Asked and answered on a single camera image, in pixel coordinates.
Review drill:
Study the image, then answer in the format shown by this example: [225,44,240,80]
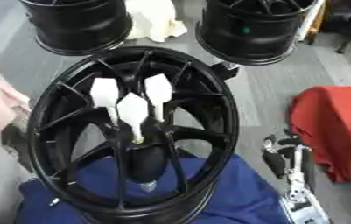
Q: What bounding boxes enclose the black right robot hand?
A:
[259,127,316,187]

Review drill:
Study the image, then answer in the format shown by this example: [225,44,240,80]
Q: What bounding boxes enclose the black spoked wheel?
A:
[26,45,242,224]

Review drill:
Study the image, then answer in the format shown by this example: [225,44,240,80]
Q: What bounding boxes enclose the black wheel rim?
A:
[193,0,321,67]
[17,0,134,57]

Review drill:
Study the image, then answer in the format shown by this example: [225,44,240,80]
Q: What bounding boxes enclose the red cloth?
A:
[288,84,351,184]

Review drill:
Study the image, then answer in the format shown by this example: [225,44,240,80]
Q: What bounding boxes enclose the black chair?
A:
[317,0,351,55]

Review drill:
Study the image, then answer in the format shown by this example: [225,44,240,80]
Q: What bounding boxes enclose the white cloth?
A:
[123,0,189,44]

